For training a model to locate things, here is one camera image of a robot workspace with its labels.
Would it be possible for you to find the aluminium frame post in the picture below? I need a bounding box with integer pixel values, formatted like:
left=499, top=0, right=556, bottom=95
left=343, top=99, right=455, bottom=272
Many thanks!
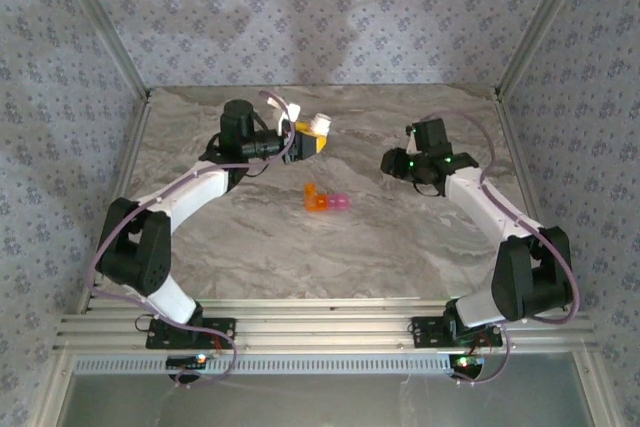
left=48, top=0, right=152, bottom=101
left=493, top=0, right=597, bottom=99

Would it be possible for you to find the grey metal panel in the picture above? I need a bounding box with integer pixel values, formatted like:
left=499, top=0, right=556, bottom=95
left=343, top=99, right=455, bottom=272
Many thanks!
left=58, top=373, right=596, bottom=427

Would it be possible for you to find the aluminium mounting rail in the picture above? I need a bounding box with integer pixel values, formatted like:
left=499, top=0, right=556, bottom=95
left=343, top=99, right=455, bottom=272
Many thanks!
left=53, top=296, right=599, bottom=354

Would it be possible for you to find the white pill bottle orange label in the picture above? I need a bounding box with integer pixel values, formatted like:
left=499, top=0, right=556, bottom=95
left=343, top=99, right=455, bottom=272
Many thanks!
left=308, top=113, right=334, bottom=138

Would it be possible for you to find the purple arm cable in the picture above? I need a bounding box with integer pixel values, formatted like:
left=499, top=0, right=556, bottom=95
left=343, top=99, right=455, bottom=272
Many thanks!
left=87, top=90, right=239, bottom=392
left=407, top=109, right=584, bottom=388

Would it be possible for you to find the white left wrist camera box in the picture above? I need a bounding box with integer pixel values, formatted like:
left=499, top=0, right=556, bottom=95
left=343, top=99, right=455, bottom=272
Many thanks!
left=266, top=98, right=302, bottom=131

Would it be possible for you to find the aluminium table edge rail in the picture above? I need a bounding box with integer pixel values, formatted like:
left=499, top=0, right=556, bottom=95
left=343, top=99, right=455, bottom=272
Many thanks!
left=66, top=95, right=154, bottom=316
left=492, top=95, right=572, bottom=312

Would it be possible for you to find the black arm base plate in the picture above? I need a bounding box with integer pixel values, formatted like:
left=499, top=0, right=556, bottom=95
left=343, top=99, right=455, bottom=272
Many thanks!
left=145, top=317, right=238, bottom=351
left=410, top=315, right=503, bottom=349

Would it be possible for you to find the orange and pink pill organizer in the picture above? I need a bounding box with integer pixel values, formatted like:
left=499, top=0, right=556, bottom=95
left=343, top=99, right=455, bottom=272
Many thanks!
left=303, top=181, right=353, bottom=214

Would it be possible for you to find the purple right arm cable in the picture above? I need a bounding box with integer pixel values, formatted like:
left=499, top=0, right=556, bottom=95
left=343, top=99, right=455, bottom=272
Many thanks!
left=407, top=109, right=584, bottom=388

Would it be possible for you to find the grey slotted cable duct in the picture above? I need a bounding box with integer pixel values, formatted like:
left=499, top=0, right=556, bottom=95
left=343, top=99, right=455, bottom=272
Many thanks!
left=72, top=353, right=454, bottom=376

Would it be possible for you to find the small circuit board with LED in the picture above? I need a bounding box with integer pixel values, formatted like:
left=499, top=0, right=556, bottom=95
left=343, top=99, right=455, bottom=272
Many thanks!
left=165, top=353, right=209, bottom=371
left=449, top=353, right=487, bottom=371

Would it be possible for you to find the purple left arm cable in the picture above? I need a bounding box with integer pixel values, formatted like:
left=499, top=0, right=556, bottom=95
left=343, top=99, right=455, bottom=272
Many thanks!
left=87, top=90, right=239, bottom=392

